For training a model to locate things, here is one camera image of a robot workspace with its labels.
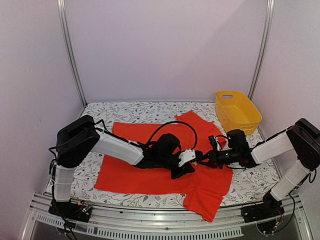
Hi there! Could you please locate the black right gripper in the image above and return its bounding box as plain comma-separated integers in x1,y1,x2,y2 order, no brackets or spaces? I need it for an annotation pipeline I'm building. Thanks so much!
199,146,240,170

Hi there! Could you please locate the red t-shirt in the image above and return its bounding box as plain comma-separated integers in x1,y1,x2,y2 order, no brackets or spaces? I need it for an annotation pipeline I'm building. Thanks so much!
94,111,233,222

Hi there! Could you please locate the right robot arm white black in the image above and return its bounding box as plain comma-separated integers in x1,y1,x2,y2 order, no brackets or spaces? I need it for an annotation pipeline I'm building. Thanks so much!
196,118,320,218

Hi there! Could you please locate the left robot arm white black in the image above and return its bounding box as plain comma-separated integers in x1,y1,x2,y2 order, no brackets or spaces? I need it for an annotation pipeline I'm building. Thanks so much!
48,115,196,217

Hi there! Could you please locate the yellow plastic basket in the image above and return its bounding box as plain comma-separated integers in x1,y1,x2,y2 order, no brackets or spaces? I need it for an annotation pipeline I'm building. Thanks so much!
215,90,262,136

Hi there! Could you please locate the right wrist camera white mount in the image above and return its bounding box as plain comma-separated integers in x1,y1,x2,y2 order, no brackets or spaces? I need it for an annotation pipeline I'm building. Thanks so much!
208,135,223,151

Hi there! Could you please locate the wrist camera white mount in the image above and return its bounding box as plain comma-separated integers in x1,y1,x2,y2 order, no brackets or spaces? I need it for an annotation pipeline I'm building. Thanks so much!
178,149,203,167
208,135,223,151

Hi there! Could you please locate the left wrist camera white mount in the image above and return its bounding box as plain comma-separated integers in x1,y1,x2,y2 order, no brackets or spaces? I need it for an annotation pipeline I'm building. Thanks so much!
178,149,203,167

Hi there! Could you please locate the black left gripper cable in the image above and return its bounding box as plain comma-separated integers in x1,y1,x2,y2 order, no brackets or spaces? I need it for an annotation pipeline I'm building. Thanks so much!
147,120,198,152

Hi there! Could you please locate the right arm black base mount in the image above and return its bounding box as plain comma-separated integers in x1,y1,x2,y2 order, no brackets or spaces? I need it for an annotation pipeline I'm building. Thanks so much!
240,198,285,223

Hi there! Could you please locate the aluminium front rail frame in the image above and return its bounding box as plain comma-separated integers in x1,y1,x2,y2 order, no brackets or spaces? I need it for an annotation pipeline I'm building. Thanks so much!
20,193,313,240

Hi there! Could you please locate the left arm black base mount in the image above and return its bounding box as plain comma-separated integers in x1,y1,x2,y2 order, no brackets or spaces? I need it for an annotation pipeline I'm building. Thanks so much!
48,200,92,223

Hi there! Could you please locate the right aluminium corner post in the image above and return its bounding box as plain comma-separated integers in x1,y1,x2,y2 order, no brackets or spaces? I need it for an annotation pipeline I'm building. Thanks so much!
247,0,275,101

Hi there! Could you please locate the aluminium corner post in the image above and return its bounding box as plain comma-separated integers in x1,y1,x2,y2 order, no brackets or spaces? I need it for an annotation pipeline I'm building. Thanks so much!
247,0,275,101
56,0,88,108

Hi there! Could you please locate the left aluminium corner post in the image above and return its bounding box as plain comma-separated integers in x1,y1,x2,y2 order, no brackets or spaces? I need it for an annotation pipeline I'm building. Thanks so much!
56,0,88,108

